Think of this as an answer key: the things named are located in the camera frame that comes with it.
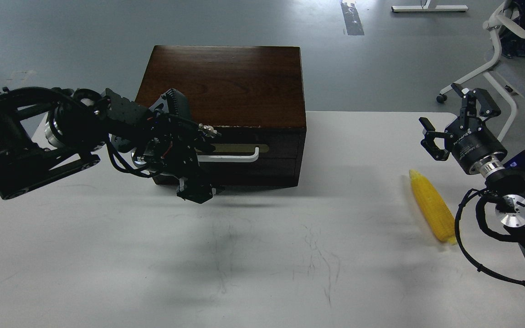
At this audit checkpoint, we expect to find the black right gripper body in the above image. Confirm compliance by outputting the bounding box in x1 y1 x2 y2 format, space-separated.
444 117 508 175

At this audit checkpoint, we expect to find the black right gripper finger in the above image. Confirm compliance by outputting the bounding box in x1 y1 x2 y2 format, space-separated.
451 83 502 123
419 118 453 161

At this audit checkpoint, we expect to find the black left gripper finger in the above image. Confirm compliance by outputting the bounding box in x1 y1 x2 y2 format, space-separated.
176 174 226 204

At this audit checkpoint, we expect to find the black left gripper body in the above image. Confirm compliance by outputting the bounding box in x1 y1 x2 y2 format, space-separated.
131 88 221 177

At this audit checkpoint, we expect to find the wooden drawer with white handle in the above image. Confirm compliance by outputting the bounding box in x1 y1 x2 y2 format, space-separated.
198 129 299 162

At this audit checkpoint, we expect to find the yellow corn cob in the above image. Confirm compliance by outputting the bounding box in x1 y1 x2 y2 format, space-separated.
408 169 457 245

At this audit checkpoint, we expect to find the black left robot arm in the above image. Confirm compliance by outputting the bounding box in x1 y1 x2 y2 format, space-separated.
0 87 224 204

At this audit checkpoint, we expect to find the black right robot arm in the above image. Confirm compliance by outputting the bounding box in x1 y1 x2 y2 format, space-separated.
419 82 525 287

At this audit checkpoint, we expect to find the white office chair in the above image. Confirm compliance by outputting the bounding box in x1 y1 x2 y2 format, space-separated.
455 0 525 140

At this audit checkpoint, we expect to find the dark wooden cabinet box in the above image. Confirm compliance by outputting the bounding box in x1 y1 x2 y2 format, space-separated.
135 45 307 187

